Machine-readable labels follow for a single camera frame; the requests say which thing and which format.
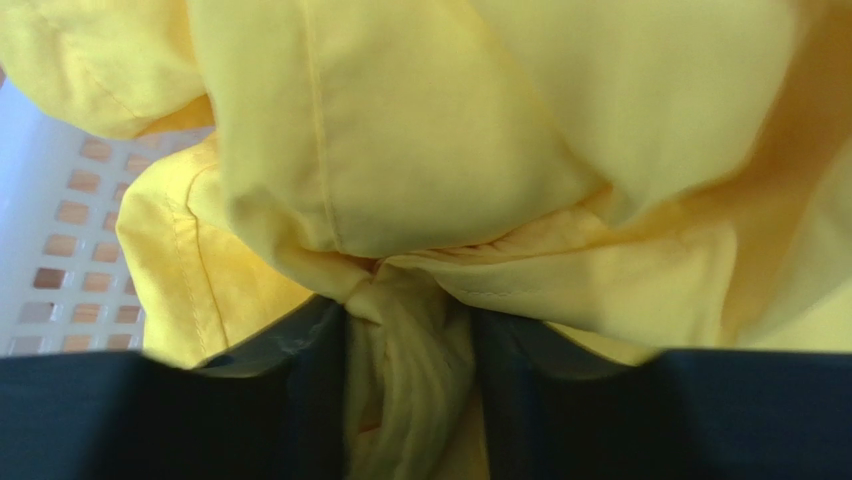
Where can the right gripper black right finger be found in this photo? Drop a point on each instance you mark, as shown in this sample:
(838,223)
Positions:
(554,410)

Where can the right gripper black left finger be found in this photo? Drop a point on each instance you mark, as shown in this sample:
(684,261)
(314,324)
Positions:
(269,408)

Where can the yellow shorts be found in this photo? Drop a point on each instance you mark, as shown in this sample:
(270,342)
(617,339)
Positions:
(632,174)

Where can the white perforated plastic basket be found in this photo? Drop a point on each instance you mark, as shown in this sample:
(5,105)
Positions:
(65,285)

